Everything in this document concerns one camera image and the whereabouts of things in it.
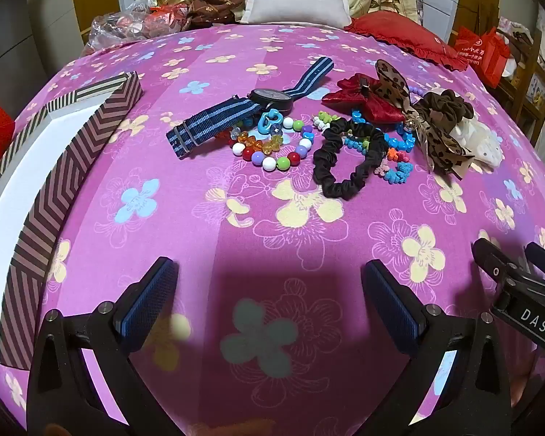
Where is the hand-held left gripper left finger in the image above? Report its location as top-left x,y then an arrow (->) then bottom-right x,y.
26,257 -> 180,436

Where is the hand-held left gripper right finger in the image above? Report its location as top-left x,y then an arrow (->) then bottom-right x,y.
362,258 -> 512,436

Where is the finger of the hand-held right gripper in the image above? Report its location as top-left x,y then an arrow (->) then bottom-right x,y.
471,237 -> 528,291
524,242 -> 545,282

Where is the turquoise plastic bead bracelet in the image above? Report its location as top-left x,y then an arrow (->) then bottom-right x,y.
343,108 -> 414,187

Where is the chevron striped gift box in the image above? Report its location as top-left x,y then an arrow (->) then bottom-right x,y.
0,72 -> 145,371

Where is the black scrunchie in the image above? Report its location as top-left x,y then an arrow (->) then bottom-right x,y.
312,117 -> 388,199

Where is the brown scrunchie with leopard bow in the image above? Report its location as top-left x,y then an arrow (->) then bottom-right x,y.
375,59 -> 475,180

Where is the blue striped strap watch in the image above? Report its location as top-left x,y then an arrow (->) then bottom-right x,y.
166,57 -> 333,159

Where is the red satin bow hair clip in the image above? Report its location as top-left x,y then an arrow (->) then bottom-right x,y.
322,73 -> 412,124

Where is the cream scrunchie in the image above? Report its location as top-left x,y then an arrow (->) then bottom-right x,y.
449,116 -> 505,173

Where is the pink floral bedsheet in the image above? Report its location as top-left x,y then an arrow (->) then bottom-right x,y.
0,23 -> 545,436

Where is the wooden shelf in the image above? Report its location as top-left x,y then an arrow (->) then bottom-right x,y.
495,7 -> 545,123

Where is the red shopping bag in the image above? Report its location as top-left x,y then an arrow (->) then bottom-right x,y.
454,26 -> 512,89

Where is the red ruffled pillow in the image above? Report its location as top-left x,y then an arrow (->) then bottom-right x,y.
344,10 -> 471,72

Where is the clear plastic bag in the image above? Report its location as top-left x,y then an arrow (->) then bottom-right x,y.
82,2 -> 191,57

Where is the grey refrigerator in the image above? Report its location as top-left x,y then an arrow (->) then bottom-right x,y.
0,0 -> 89,110

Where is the multicoloured round bead bracelet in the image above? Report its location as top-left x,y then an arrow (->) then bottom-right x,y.
229,116 -> 316,173

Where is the small pastel bead bracelet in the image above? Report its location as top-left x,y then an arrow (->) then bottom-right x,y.
312,110 -> 334,132

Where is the purple hair ring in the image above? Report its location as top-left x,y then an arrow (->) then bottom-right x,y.
409,82 -> 439,101

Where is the crystal bracelet with turquoise heart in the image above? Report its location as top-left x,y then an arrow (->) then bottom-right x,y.
229,108 -> 286,157

